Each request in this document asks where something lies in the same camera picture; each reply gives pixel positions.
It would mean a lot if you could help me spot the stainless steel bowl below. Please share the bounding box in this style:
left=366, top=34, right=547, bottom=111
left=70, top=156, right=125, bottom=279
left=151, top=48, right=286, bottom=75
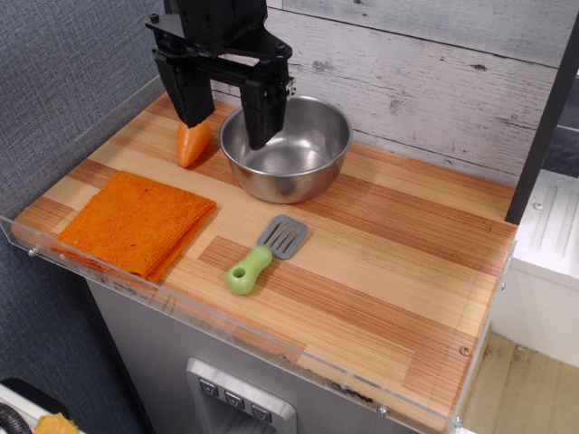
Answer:
left=219, top=96, right=353, bottom=203

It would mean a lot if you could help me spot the clear acrylic guard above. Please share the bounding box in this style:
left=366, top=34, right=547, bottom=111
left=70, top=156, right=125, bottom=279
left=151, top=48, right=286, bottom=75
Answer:
left=1, top=218, right=462, bottom=433
left=1, top=77, right=164, bottom=217

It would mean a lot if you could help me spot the silver dispenser button panel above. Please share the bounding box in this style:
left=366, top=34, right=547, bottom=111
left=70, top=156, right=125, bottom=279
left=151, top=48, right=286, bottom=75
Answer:
left=186, top=357, right=298, bottom=433

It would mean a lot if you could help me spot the grey toy fridge cabinet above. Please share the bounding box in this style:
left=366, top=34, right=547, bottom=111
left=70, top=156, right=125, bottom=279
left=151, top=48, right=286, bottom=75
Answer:
left=89, top=282, right=409, bottom=433

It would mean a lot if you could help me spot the orange plastic carrot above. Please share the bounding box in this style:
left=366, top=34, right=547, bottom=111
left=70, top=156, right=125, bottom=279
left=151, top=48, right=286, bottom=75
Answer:
left=176, top=120, right=213, bottom=168

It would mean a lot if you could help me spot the orange folded cloth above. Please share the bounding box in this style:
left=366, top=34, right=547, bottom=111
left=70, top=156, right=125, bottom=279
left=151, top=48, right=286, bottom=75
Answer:
left=51, top=172, right=217, bottom=284

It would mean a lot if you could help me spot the dark right upright post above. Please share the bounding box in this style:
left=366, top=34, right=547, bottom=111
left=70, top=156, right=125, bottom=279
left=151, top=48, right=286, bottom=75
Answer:
left=505, top=17, right=578, bottom=224

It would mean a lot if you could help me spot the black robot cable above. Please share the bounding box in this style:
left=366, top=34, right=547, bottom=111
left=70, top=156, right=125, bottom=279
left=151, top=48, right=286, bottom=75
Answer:
left=0, top=403, right=35, bottom=434

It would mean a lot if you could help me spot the clear acrylic front guard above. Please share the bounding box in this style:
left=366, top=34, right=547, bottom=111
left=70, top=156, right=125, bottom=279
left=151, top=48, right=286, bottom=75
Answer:
left=1, top=218, right=462, bottom=433

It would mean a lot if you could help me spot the green handled grey spatula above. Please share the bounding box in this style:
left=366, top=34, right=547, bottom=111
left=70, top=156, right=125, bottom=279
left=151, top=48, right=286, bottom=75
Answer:
left=225, top=214, right=308, bottom=296

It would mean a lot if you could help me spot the clear acrylic left guard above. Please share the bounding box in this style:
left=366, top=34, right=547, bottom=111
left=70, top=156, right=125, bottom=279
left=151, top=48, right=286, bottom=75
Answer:
left=1, top=77, right=164, bottom=217

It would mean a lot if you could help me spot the white ribbed side unit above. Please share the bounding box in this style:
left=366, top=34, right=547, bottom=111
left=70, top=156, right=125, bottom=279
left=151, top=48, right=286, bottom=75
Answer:
left=514, top=170, right=578, bottom=278

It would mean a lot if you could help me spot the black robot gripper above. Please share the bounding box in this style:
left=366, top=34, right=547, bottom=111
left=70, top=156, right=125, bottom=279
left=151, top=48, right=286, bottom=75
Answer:
left=146, top=1, right=293, bottom=150

